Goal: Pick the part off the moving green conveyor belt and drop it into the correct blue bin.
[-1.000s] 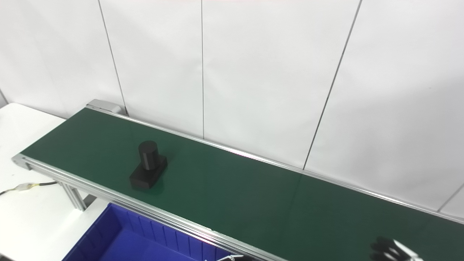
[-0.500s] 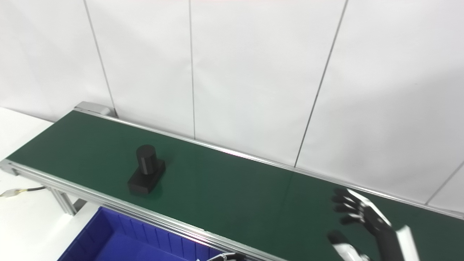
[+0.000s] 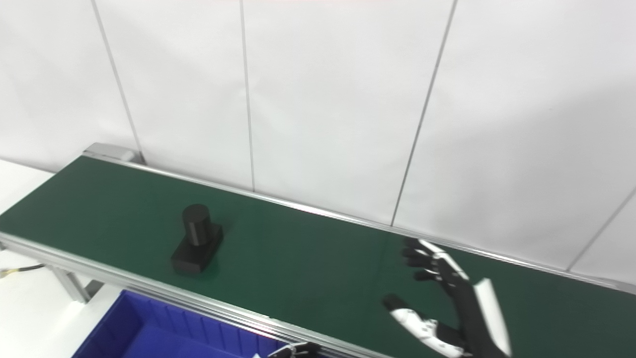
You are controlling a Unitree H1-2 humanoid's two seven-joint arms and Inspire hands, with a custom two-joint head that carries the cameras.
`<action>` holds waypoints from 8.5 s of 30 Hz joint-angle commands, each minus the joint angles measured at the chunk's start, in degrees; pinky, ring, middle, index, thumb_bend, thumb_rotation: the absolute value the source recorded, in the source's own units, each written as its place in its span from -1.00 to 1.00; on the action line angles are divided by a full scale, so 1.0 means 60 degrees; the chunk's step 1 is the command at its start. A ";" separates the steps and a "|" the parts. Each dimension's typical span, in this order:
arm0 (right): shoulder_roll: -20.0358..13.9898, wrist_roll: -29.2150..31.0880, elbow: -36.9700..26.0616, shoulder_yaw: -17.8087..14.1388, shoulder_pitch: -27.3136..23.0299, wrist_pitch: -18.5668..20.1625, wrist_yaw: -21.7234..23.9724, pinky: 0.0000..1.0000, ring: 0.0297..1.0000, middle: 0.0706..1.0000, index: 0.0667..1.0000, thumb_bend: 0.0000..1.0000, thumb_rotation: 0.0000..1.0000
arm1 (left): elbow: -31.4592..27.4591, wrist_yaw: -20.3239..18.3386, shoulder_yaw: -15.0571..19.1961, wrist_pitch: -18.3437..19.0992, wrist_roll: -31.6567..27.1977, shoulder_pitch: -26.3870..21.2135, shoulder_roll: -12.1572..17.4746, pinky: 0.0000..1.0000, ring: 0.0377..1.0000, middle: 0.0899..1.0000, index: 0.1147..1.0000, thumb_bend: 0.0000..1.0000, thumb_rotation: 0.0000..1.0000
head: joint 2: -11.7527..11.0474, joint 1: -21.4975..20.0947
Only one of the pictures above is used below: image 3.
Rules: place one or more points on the grey conveyor end housing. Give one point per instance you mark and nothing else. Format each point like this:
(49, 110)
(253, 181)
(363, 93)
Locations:
(109, 150)

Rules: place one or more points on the black cylinder-on-block part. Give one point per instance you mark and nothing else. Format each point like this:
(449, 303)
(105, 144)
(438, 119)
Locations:
(196, 243)

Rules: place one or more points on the blue plastic bin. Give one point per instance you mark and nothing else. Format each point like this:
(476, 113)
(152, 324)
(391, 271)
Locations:
(164, 333)

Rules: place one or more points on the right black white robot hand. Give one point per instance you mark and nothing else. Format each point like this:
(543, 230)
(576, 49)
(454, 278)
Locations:
(472, 318)

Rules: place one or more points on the grey aluminium conveyor leg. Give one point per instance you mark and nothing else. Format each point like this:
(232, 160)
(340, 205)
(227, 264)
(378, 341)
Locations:
(74, 286)

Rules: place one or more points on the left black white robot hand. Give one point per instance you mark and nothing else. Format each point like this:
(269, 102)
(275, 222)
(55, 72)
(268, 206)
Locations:
(298, 351)

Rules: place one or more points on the green conveyor belt aluminium frame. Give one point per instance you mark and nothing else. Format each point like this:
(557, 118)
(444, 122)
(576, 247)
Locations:
(308, 268)

